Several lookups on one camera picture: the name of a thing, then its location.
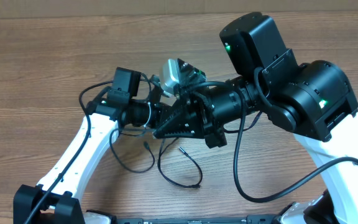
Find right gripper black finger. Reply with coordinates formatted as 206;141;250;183
163;99;198;122
152;120;204;139

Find thin black cable silver tip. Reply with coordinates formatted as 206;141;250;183
157;138;204;189

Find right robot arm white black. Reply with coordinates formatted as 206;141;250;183
154;12;358;223

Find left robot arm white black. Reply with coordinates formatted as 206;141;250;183
13;67;164;223

